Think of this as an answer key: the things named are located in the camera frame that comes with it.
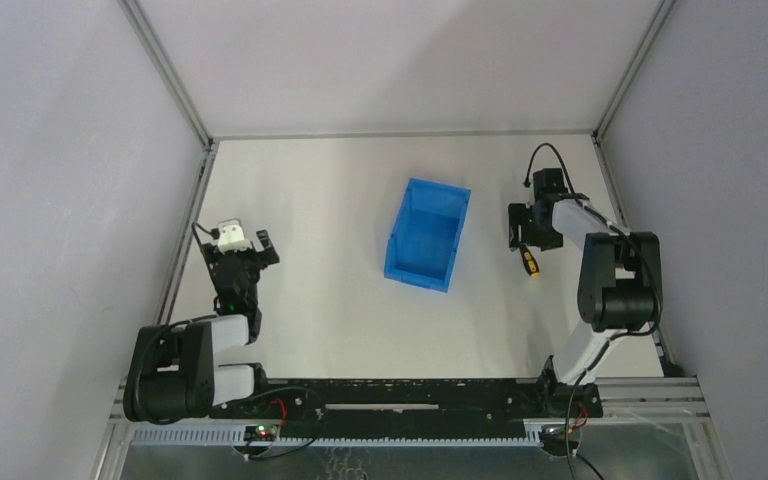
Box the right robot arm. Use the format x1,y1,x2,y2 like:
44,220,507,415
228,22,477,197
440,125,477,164
507,193,663,418

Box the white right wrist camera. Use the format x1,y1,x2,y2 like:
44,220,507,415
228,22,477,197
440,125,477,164
532,168,569,199

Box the blue plastic bin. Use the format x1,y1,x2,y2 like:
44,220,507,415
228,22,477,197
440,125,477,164
383,178,471,293

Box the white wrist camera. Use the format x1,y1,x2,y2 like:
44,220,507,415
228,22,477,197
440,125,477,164
532,168,569,199
216,219,252,253

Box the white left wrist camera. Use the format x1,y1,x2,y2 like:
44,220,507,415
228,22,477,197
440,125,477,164
216,219,252,253

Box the aluminium frame rail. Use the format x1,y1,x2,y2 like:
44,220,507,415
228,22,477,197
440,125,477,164
154,141,218,325

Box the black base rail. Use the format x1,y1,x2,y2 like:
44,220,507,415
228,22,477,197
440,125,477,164
209,378,604,441

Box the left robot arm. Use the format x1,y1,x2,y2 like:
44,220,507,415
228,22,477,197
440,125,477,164
123,221,280,425

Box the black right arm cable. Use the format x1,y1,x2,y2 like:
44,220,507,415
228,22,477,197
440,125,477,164
523,142,664,339

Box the yellow black screwdriver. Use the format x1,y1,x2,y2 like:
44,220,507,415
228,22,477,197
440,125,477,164
518,244,540,278

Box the small circuit board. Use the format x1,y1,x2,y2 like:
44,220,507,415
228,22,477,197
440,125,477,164
243,424,280,444

